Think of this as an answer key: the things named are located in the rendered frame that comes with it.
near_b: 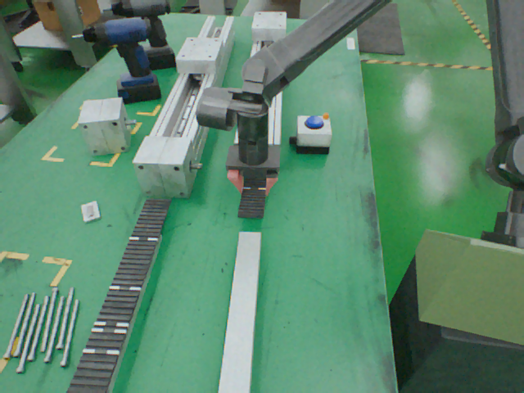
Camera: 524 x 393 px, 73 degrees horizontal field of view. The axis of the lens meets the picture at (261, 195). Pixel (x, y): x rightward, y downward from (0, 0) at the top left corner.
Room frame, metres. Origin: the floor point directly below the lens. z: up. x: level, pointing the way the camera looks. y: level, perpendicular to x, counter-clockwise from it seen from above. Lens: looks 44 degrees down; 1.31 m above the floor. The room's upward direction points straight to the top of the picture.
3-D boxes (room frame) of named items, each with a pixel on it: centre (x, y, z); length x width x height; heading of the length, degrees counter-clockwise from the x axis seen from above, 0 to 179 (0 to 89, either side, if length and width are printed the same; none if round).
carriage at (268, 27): (1.27, -0.03, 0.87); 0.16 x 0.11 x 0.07; 177
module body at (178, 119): (1.03, 0.18, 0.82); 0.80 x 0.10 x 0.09; 177
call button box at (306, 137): (0.73, -0.12, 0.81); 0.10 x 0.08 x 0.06; 87
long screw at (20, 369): (0.23, 0.35, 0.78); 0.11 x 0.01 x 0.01; 12
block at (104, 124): (0.74, 0.37, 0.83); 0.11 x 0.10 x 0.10; 102
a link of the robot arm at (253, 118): (0.54, 0.02, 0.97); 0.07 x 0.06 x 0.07; 71
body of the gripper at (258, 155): (0.54, 0.02, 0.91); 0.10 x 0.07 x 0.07; 87
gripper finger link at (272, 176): (0.54, 0.00, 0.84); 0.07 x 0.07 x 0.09; 87
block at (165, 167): (0.58, 0.19, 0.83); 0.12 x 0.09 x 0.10; 87
